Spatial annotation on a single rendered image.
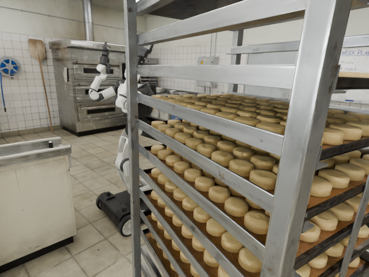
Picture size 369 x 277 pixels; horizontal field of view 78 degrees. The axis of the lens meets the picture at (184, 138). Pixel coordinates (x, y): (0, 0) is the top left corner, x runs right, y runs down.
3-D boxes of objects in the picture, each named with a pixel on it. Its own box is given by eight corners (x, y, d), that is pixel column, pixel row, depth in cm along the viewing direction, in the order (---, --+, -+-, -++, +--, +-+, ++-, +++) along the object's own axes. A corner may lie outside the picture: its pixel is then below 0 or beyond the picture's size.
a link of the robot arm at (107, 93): (94, 104, 224) (115, 95, 231) (94, 104, 212) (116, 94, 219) (88, 93, 221) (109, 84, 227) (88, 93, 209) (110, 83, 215)
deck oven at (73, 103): (80, 140, 485) (70, 38, 427) (59, 129, 561) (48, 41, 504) (140, 128, 596) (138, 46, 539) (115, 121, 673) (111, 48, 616)
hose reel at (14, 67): (26, 109, 505) (18, 56, 474) (28, 110, 494) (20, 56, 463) (3, 111, 476) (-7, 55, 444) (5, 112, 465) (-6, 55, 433)
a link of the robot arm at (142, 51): (147, 49, 165) (141, 64, 168) (153, 51, 174) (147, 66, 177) (134, 42, 167) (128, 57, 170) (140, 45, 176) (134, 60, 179)
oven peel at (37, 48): (45, 134, 516) (27, 38, 475) (44, 134, 518) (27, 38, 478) (59, 132, 537) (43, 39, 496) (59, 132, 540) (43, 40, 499)
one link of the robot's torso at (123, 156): (124, 167, 235) (137, 125, 233) (133, 173, 222) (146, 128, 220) (110, 166, 224) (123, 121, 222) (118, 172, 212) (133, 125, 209)
